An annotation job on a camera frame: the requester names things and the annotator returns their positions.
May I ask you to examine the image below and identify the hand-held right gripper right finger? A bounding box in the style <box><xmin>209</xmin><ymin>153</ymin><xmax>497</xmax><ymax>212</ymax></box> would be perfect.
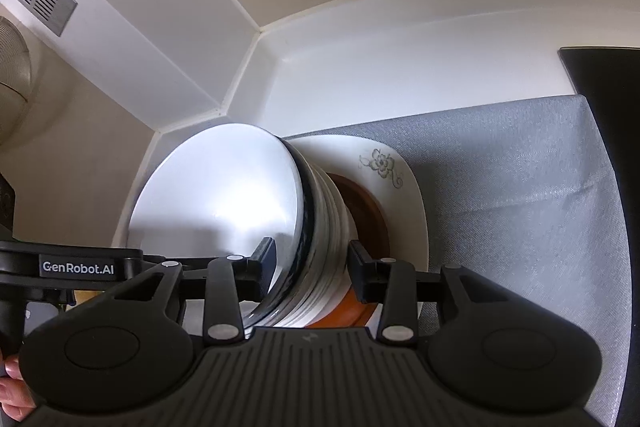
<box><xmin>347</xmin><ymin>239</ymin><xmax>541</xmax><ymax>343</ymax></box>

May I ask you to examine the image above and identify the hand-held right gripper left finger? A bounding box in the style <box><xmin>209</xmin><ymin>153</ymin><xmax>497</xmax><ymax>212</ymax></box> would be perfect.
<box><xmin>80</xmin><ymin>237</ymin><xmax>277</xmax><ymax>344</ymax></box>

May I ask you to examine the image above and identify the brown round plate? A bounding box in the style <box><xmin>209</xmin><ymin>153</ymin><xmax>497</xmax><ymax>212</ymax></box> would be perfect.
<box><xmin>300</xmin><ymin>173</ymin><xmax>391</xmax><ymax>329</ymax></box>

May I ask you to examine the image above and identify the plain white bowl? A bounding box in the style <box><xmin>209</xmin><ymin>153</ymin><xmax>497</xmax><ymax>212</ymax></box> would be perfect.
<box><xmin>295</xmin><ymin>157</ymin><xmax>353</xmax><ymax>329</ymax></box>

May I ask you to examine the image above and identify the white square floral plate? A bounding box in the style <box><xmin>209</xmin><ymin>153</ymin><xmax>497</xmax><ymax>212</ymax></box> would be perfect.
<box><xmin>297</xmin><ymin>134</ymin><xmax>428</xmax><ymax>339</ymax></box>

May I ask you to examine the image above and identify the white bowl with blue rim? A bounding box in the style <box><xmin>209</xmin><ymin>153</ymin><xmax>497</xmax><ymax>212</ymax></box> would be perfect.
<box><xmin>127</xmin><ymin>122</ymin><xmax>323</xmax><ymax>329</ymax></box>

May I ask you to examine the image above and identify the person's left hand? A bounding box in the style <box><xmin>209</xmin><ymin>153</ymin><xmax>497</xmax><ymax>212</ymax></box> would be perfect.
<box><xmin>0</xmin><ymin>354</ymin><xmax>38</xmax><ymax>412</ymax></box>

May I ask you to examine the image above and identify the grey mat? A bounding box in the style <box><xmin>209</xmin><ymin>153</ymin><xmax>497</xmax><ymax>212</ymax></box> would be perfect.
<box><xmin>282</xmin><ymin>94</ymin><xmax>632</xmax><ymax>427</ymax></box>

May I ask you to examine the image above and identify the black gas stove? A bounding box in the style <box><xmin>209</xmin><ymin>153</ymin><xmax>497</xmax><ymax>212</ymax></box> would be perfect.
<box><xmin>557</xmin><ymin>46</ymin><xmax>640</xmax><ymax>308</ymax></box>

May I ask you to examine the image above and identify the metal wire skimmer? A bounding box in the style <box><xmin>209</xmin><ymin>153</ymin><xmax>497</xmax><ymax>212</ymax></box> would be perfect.
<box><xmin>0</xmin><ymin>16</ymin><xmax>32</xmax><ymax>138</ymax></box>

